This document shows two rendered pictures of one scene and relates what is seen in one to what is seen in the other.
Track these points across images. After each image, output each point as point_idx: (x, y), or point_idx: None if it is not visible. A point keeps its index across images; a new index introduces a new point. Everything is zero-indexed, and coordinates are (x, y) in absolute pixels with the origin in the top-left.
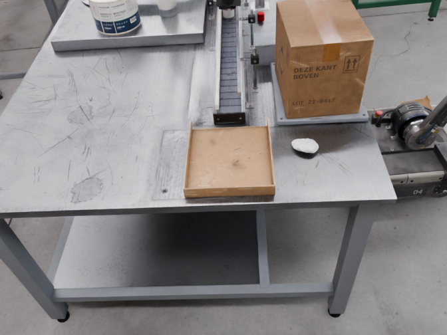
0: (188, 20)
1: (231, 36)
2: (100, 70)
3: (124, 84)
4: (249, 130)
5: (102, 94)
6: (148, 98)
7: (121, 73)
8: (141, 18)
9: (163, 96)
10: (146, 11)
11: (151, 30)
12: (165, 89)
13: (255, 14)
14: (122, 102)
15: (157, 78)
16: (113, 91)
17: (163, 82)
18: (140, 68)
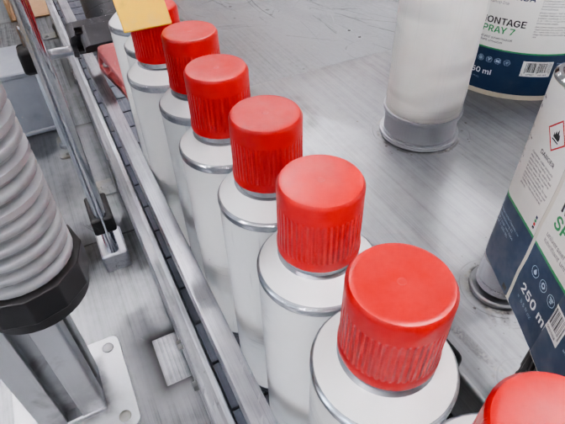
0: (308, 119)
1: (122, 100)
2: (395, 25)
3: (312, 18)
4: (42, 11)
5: (331, 2)
6: (245, 13)
7: (345, 29)
8: (476, 93)
9: (219, 18)
10: (506, 119)
11: (380, 66)
12: (227, 27)
13: (17, 51)
14: (282, 2)
15: (261, 36)
16: (318, 8)
17: (243, 34)
18: (322, 43)
